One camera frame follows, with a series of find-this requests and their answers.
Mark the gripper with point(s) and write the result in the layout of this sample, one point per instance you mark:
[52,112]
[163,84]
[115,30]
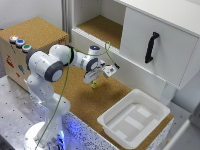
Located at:
[90,75]

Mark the yellow block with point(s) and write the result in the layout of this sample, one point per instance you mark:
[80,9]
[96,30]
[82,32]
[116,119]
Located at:
[94,84]

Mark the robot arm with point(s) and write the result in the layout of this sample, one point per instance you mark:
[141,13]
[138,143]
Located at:
[46,66]

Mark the white cabinet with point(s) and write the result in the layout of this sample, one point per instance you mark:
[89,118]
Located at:
[110,33]

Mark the white plastic box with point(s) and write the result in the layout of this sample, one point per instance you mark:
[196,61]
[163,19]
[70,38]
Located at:
[133,118]

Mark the wooden drawer box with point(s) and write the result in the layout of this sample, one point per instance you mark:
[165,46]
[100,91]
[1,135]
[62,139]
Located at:
[33,36]

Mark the green button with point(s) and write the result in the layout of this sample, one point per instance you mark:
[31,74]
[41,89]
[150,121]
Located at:
[26,47]

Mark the white sliding door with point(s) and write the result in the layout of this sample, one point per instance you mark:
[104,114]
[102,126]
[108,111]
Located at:
[156,43]

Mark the blue button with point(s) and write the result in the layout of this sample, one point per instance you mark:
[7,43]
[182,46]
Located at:
[20,42]

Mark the red button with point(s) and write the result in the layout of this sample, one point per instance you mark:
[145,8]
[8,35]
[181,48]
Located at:
[13,38]

